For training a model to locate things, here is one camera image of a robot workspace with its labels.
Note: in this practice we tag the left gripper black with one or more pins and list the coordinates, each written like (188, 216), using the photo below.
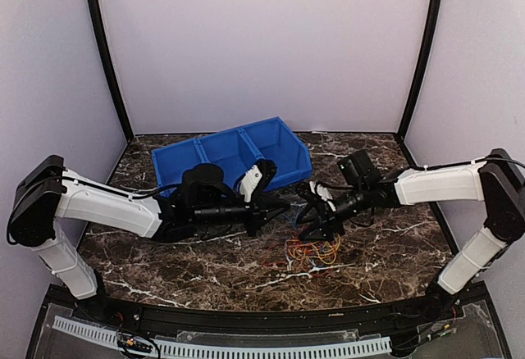
(260, 206)

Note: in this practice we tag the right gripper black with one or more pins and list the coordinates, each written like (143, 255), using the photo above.
(325, 213)

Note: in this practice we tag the blue three-compartment plastic bin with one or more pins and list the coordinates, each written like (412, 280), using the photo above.
(235, 151)

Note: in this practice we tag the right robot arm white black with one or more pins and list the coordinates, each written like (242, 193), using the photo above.
(495, 182)

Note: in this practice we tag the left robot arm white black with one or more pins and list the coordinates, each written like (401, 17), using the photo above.
(52, 192)

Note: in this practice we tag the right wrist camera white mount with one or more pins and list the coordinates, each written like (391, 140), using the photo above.
(319, 192)

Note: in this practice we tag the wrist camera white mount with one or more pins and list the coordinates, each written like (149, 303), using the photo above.
(255, 180)
(319, 192)

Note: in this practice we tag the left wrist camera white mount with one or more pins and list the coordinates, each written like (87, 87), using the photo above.
(255, 180)

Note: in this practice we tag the black curved front rail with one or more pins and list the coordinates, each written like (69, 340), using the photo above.
(401, 317)

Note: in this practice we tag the white slotted cable duct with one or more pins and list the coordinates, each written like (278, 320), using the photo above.
(201, 345)

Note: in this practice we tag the left black frame post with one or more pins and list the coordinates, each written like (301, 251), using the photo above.
(96, 17)

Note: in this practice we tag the black frame post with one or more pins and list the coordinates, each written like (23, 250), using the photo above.
(96, 17)
(420, 68)

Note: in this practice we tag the right black frame post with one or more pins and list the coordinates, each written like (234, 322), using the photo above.
(420, 68)

